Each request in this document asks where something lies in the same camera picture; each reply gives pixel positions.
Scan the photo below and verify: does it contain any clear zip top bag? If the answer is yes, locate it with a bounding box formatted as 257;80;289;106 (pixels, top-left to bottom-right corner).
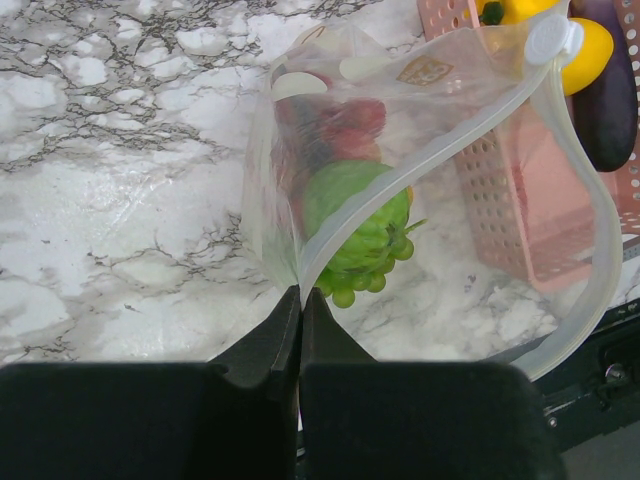
241;11;616;379

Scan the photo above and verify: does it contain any purple eggplant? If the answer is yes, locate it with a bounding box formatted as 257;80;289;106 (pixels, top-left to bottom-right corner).
571;1;638;172

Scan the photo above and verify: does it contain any green round fruit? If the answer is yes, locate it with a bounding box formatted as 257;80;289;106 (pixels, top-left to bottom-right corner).
302;159;410;274

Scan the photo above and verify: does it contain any black mounting rail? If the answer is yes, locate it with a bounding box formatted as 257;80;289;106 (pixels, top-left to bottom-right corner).
534;299;639;451

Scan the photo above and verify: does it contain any yellow bell pepper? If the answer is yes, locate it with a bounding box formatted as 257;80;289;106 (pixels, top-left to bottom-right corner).
475;0;557;26

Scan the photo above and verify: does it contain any green grape bunch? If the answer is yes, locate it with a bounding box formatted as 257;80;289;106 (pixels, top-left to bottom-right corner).
315;219;427;309

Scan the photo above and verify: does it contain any pink plastic basket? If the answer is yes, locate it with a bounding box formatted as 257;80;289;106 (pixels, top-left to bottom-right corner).
416;1;623;294

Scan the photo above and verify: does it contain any red cherry bunch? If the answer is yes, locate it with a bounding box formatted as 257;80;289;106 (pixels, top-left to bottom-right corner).
270;95;387;206

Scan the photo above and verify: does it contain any yellow lemon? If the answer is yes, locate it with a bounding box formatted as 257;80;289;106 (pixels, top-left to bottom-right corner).
562;17;614;96

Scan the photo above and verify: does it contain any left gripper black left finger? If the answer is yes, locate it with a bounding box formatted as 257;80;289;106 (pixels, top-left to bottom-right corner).
1;287;301;479

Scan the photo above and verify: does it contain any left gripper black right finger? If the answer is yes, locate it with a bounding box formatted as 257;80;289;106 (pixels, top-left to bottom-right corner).
300;291;566;479

